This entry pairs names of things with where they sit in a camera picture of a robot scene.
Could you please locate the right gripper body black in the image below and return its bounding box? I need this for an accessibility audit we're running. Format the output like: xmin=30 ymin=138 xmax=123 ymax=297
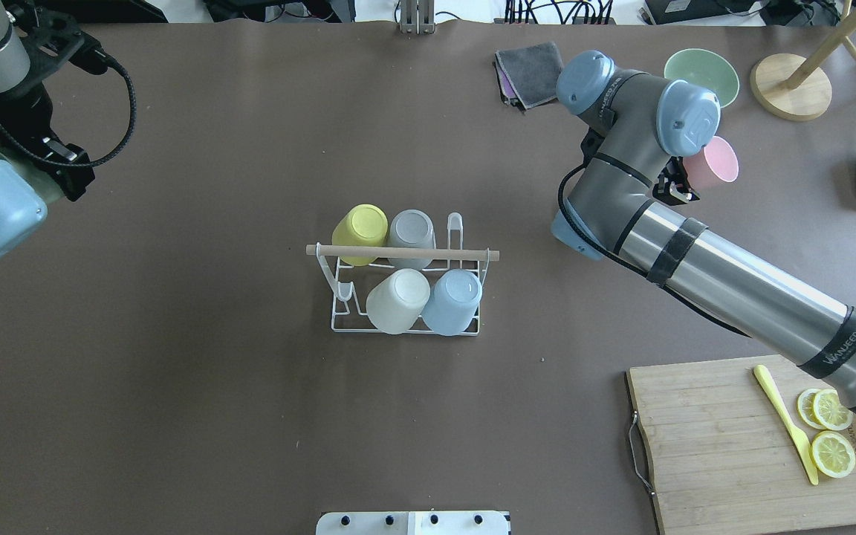
xmin=652 ymin=160 xmax=700 ymax=206

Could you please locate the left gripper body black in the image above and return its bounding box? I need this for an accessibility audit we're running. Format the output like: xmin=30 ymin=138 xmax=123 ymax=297
xmin=0 ymin=22 xmax=94 ymax=202

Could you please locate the pink cup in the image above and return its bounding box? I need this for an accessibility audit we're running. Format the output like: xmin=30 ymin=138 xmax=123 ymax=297
xmin=683 ymin=136 xmax=739 ymax=190

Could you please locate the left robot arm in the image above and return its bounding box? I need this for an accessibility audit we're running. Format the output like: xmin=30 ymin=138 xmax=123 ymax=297
xmin=0 ymin=1 xmax=108 ymax=258

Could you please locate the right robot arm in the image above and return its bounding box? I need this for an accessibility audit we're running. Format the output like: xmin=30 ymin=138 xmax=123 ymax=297
xmin=556 ymin=50 xmax=856 ymax=414

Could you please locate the blue cup on rack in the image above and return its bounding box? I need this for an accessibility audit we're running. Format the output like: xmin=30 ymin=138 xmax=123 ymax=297
xmin=421 ymin=270 xmax=483 ymax=336

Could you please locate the grey cup on rack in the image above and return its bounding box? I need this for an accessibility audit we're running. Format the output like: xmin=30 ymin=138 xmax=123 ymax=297
xmin=385 ymin=209 xmax=435 ymax=270

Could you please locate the white cup on rack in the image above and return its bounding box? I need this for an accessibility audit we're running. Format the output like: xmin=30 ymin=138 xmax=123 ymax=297
xmin=366 ymin=268 xmax=431 ymax=334

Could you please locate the yellow cup on rack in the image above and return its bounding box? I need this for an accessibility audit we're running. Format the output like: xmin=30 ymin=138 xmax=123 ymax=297
xmin=331 ymin=204 xmax=389 ymax=247

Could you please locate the green bowl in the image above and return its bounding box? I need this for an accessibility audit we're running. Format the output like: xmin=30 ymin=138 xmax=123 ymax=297
xmin=664 ymin=48 xmax=740 ymax=108

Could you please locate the wooden stand base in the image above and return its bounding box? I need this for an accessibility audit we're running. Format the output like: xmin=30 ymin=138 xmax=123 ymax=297
xmin=750 ymin=0 xmax=856 ymax=123

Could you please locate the grey cloth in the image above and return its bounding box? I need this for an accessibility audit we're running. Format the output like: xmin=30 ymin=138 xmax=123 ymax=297
xmin=495 ymin=42 xmax=562 ymax=111

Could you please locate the purple cloth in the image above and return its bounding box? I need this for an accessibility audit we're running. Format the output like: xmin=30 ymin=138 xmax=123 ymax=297
xmin=493 ymin=60 xmax=521 ymax=106

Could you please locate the lemon slice hidden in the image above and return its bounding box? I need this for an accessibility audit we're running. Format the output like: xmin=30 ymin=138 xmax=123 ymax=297
xmin=796 ymin=387 xmax=826 ymax=430

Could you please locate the wooden cutting board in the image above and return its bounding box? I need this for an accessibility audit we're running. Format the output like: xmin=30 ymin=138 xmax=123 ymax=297
xmin=627 ymin=355 xmax=856 ymax=534

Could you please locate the lemon slice lower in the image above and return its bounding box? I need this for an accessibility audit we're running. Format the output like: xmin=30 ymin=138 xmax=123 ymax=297
xmin=811 ymin=389 xmax=853 ymax=431

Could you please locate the lemon slice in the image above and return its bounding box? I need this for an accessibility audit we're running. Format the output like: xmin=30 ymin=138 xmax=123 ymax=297
xmin=811 ymin=430 xmax=856 ymax=479
xmin=811 ymin=389 xmax=853 ymax=431

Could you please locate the yellow plastic knife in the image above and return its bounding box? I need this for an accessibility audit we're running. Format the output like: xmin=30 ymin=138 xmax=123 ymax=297
xmin=752 ymin=363 xmax=820 ymax=485

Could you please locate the lemon slice top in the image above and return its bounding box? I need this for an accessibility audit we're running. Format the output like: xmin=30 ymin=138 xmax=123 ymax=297
xmin=811 ymin=430 xmax=856 ymax=479

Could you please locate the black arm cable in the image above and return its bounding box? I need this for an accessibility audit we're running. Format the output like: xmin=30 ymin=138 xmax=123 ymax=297
xmin=557 ymin=165 xmax=752 ymax=339
xmin=0 ymin=45 xmax=137 ymax=169

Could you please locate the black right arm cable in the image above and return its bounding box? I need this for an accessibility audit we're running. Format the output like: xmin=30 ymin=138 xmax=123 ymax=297
xmin=557 ymin=165 xmax=752 ymax=339

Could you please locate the aluminium frame post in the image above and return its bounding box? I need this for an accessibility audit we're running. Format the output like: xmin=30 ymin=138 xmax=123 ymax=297
xmin=397 ymin=0 xmax=437 ymax=35

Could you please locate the white wire cup rack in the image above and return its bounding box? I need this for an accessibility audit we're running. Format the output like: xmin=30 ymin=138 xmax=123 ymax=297
xmin=305 ymin=213 xmax=502 ymax=337

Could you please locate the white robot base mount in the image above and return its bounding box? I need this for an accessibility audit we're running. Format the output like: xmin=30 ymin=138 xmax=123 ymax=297
xmin=315 ymin=509 xmax=512 ymax=534

